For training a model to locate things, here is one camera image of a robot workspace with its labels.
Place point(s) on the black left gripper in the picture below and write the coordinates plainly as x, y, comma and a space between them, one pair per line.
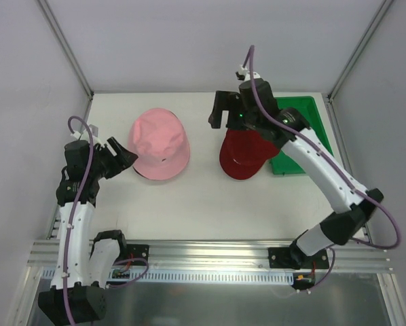
110, 159

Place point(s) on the aluminium mounting rail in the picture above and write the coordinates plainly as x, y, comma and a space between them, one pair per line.
253, 256

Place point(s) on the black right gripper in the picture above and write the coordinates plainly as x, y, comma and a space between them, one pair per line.
226, 104

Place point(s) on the white slotted cable duct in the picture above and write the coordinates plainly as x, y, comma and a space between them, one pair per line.
193, 276

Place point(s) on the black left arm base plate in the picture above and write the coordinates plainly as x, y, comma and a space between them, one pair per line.
131, 255

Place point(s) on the red baseball cap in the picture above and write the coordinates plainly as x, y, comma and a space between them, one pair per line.
244, 152

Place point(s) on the light pink baseball cap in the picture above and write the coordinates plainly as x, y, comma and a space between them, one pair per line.
160, 144

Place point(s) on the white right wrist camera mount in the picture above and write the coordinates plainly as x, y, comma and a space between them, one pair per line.
243, 74

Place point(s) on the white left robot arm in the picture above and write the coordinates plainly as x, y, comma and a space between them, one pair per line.
77, 291

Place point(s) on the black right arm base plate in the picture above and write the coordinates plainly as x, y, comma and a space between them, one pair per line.
288, 258

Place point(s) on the aluminium frame post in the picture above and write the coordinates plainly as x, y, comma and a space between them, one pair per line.
62, 41
360, 47

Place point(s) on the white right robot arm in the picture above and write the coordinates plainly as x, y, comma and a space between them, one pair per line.
352, 203

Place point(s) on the right aluminium frame post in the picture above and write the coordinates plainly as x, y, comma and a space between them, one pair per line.
360, 47

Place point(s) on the left aluminium frame post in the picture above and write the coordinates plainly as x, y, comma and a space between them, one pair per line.
62, 41

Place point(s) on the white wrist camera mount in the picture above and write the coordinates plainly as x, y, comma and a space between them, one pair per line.
84, 136
243, 74

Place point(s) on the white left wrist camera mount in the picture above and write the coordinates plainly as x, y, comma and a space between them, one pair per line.
84, 136

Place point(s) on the black baseball cap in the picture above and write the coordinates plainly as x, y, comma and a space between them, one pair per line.
140, 175

